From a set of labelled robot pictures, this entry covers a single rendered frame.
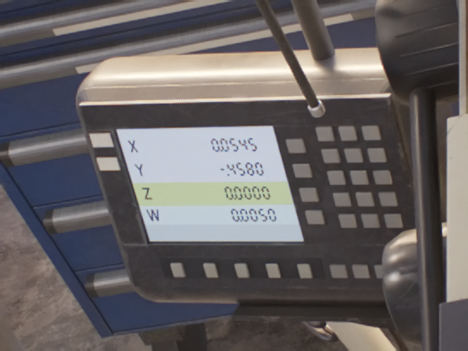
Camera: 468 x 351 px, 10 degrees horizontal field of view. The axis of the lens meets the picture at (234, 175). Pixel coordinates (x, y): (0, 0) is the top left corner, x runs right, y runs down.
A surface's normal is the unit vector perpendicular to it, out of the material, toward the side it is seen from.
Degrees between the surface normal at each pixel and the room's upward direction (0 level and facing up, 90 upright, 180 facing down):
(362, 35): 90
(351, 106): 71
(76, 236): 90
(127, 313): 90
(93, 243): 90
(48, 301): 0
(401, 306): 59
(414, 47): 49
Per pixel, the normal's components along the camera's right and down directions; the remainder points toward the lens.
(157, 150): -0.40, 0.51
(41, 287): -0.36, -0.65
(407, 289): -0.31, -0.02
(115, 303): -0.11, 0.75
